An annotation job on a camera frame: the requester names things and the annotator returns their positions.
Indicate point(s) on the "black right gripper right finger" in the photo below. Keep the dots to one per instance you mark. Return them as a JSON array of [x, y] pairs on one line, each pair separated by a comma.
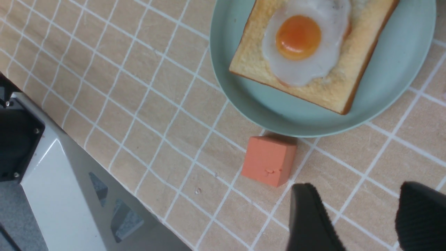
[[420, 222]]

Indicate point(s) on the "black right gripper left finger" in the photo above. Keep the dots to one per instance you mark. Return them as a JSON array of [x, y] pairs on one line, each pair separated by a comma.
[[310, 226]]

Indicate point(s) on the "toast slice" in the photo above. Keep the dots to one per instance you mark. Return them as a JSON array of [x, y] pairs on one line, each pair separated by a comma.
[[337, 90]]

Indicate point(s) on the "fried egg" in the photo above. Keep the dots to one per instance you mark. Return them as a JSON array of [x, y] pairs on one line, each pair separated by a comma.
[[303, 39]]

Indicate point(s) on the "pink cube block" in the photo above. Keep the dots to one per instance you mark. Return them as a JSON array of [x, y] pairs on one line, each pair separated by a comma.
[[269, 160]]

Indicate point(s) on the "mint green front plate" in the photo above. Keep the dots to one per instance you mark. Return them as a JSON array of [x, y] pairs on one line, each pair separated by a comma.
[[399, 55]]

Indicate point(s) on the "checkered orange tablecloth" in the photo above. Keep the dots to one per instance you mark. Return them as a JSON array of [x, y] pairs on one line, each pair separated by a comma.
[[131, 81]]

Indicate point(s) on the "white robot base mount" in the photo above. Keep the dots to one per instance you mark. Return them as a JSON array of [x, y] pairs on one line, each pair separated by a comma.
[[56, 197]]

